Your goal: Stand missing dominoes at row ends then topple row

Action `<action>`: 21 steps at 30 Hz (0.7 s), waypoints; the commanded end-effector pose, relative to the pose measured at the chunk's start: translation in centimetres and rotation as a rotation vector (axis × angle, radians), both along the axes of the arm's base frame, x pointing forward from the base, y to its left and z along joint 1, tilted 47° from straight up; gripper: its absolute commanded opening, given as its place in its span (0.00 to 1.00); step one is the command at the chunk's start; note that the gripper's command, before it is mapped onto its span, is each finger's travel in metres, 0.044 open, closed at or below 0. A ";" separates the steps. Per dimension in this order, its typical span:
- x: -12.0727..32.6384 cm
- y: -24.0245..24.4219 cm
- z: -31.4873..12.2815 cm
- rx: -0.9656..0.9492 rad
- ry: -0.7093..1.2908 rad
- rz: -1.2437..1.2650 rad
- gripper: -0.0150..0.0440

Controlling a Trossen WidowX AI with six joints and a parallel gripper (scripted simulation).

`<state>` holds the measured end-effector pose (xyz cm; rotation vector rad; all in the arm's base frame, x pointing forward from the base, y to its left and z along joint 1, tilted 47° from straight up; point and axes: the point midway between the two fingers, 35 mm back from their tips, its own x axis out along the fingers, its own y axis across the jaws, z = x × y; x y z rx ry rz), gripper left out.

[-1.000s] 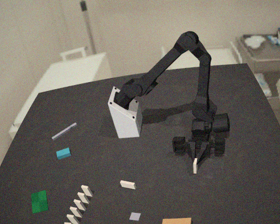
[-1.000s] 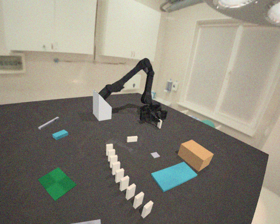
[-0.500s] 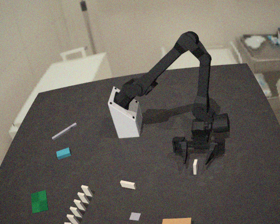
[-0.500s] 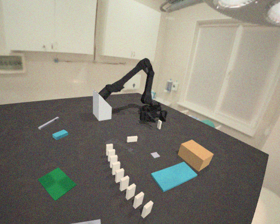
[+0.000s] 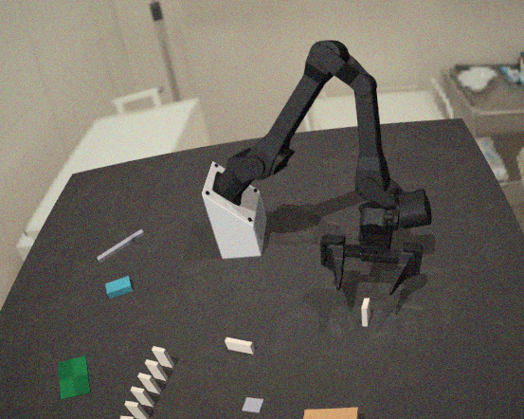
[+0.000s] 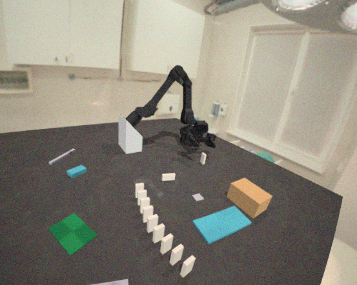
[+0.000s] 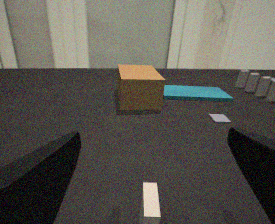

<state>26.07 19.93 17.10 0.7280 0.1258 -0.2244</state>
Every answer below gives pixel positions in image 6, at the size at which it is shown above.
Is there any tan rectangular block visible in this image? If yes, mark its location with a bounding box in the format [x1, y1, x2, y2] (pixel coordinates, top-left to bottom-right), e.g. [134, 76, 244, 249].
[227, 178, 272, 218]

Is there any light blue flat slab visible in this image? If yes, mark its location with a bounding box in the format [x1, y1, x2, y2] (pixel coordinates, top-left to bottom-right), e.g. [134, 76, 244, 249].
[192, 206, 252, 244]

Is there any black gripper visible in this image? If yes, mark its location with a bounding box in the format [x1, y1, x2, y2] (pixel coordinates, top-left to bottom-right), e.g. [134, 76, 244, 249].
[180, 129, 216, 148]

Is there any teal rectangular block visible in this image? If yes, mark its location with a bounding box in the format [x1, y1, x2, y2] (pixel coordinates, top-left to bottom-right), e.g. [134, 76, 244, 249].
[67, 165, 87, 179]

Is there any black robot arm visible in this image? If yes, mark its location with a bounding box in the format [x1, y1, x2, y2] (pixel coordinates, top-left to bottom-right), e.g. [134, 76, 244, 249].
[123, 65, 209, 134]

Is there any white thin bar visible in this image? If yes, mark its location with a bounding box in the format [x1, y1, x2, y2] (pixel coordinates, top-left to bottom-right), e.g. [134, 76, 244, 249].
[49, 149, 76, 165]

